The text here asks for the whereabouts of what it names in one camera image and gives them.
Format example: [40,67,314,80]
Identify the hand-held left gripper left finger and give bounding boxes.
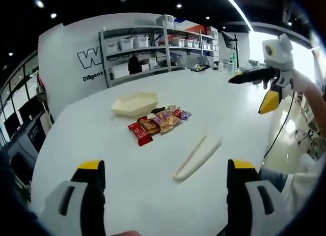
[38,159,106,236]

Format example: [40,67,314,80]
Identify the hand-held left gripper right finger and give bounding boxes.
[226,158,294,236]

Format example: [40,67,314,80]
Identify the cream food tongs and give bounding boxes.
[173,135,223,182]

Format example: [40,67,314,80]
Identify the pile of snack food packets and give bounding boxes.
[127,105,192,147]

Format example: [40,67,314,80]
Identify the cream paper boat container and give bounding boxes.
[111,91,159,117]

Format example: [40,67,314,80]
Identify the person's left hand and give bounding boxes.
[111,230,140,236]

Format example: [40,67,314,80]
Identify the clear pump bottle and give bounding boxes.
[227,56,236,74]

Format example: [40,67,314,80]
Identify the person's blue jeans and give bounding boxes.
[259,166,289,194]

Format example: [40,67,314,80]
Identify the black monitor on stand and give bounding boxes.
[221,29,240,69]

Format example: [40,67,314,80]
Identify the person's white shirt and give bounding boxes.
[279,152,326,223]

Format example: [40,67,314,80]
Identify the dark cabinet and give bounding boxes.
[24,110,55,153]

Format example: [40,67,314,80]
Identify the grey metal shelf rack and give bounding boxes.
[98,25,220,89]

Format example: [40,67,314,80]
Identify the row of white storage bins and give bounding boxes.
[105,14,220,54]

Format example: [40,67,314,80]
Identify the black bag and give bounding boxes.
[127,55,141,75]

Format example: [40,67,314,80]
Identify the white flat box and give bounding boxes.
[108,64,130,81]

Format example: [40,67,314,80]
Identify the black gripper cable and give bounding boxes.
[263,91,296,161]

